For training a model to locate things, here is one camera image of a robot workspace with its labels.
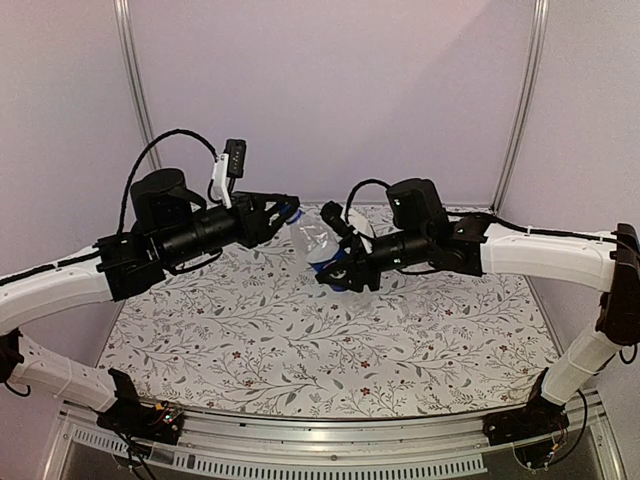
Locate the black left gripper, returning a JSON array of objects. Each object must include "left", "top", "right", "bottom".
[{"left": 159, "top": 191, "right": 301, "bottom": 268}]

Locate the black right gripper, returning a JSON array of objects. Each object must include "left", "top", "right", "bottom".
[{"left": 316, "top": 227, "right": 431, "bottom": 292}]

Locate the blue bottle cap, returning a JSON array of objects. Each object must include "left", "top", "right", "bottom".
[{"left": 279, "top": 205, "right": 304, "bottom": 225}]

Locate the clear Pepsi plastic bottle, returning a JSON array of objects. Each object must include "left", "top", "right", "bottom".
[{"left": 288, "top": 208, "right": 373, "bottom": 311}]

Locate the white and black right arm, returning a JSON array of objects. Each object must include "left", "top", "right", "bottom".
[{"left": 316, "top": 178, "right": 639, "bottom": 436}]

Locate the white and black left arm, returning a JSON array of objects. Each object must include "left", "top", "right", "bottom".
[{"left": 1, "top": 168, "right": 300, "bottom": 434}]

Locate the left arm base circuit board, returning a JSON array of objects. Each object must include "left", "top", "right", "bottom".
[{"left": 97, "top": 368, "right": 185, "bottom": 445}]

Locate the floral patterned table mat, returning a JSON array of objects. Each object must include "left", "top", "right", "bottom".
[{"left": 99, "top": 230, "right": 557, "bottom": 418}]

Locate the right wrist camera on white mount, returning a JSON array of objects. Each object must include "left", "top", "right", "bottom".
[{"left": 320, "top": 201, "right": 375, "bottom": 254}]

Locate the wrist camera on white mount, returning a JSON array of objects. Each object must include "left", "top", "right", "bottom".
[
  {"left": 207, "top": 139, "right": 247, "bottom": 209},
  {"left": 320, "top": 201, "right": 375, "bottom": 254}
]

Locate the left wrist camera on white mount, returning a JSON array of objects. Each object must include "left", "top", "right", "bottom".
[{"left": 207, "top": 139, "right": 247, "bottom": 209}]

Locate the black braided right camera cable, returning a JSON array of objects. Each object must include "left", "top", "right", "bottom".
[{"left": 344, "top": 178, "right": 391, "bottom": 221}]

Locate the black braided camera cable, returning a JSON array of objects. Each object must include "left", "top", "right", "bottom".
[
  {"left": 116, "top": 129, "right": 221, "bottom": 236},
  {"left": 344, "top": 178, "right": 391, "bottom": 221}
]

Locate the black braided left camera cable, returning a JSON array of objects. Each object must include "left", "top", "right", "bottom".
[{"left": 116, "top": 129, "right": 221, "bottom": 236}]

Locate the aluminium corner post right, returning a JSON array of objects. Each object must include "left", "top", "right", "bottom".
[{"left": 491, "top": 0, "right": 550, "bottom": 213}]

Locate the aluminium corner post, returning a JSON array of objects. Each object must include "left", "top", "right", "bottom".
[
  {"left": 113, "top": 0, "right": 155, "bottom": 145},
  {"left": 491, "top": 0, "right": 550, "bottom": 213}
]

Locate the aluminium front frame rail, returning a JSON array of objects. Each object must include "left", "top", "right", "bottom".
[{"left": 43, "top": 390, "right": 631, "bottom": 479}]

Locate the aluminium corner post left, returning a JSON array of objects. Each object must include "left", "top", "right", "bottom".
[{"left": 113, "top": 0, "right": 155, "bottom": 145}]

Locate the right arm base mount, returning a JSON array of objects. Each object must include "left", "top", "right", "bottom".
[{"left": 482, "top": 368, "right": 569, "bottom": 470}]

